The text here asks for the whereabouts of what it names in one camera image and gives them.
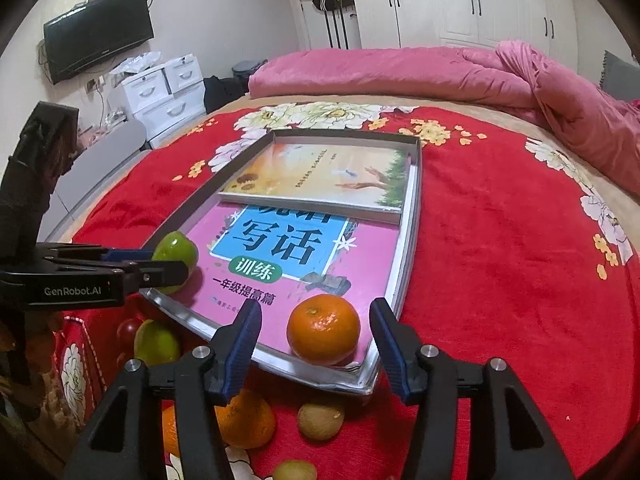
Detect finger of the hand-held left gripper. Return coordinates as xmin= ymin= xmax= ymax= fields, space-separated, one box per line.
xmin=107 ymin=259 xmax=191 ymax=295
xmin=36 ymin=243 xmax=155 ymax=264

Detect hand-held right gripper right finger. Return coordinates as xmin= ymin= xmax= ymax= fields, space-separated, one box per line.
xmin=369 ymin=297 xmax=576 ymax=480

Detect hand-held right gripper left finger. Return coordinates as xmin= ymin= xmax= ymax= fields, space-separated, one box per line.
xmin=64 ymin=300 xmax=263 ymax=480

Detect green round fruit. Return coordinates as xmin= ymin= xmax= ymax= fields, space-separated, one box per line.
xmin=134 ymin=319 xmax=182 ymax=367
xmin=151 ymin=231 xmax=199 ymax=295

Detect red tomato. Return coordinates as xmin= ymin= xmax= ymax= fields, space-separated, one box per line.
xmin=116 ymin=317 xmax=143 ymax=348

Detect orange mandarin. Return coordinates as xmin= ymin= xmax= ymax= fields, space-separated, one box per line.
xmin=161 ymin=404 xmax=182 ymax=458
xmin=286 ymin=294 xmax=362 ymax=367
xmin=215 ymin=387 xmax=277 ymax=450

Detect grey cardboard box lid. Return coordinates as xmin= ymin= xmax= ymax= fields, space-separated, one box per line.
xmin=140 ymin=128 xmax=423 ymax=395

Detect grey low cabinet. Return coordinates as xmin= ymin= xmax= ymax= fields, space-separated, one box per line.
xmin=40 ymin=120 xmax=148 ymax=241

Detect pink exercise book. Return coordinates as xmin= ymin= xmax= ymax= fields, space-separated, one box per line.
xmin=185 ymin=199 xmax=401 ymax=372

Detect brown kiwi fruit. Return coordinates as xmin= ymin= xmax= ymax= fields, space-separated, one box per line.
xmin=297 ymin=402 xmax=346 ymax=442

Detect red floral blanket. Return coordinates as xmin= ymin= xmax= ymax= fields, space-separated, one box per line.
xmin=50 ymin=101 xmax=640 ymax=480

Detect small yellow-green fruit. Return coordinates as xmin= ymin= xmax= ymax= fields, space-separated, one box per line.
xmin=272 ymin=460 xmax=318 ymax=480

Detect white drawer chest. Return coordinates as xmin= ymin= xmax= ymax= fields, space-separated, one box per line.
xmin=134 ymin=82 xmax=207 ymax=150

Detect small white drawer box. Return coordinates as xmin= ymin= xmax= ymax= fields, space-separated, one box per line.
xmin=122 ymin=67 xmax=173 ymax=116
xmin=164 ymin=54 xmax=205 ymax=93

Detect white plastic bags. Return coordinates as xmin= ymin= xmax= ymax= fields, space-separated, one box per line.
xmin=111 ymin=51 xmax=163 ymax=77

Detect black flat television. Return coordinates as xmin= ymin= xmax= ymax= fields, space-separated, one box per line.
xmin=42 ymin=0 xmax=155 ymax=85

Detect sunflower cover book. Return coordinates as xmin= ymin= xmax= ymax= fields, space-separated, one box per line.
xmin=218 ymin=142 xmax=416 ymax=224

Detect grey blue clothes pile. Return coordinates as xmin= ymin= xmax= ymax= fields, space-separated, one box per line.
xmin=232 ymin=60 xmax=269 ymax=86

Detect pink duvet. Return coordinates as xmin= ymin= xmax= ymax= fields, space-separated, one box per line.
xmin=248 ymin=40 xmax=640 ymax=181

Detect black coat stand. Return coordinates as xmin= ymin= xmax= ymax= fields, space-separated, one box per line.
xmin=320 ymin=7 xmax=351 ymax=51

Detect grey quilted cushion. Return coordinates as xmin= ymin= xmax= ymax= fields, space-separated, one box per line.
xmin=597 ymin=50 xmax=640 ymax=104

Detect white wardrobe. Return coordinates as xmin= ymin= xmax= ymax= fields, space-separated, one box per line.
xmin=385 ymin=0 xmax=571 ymax=53

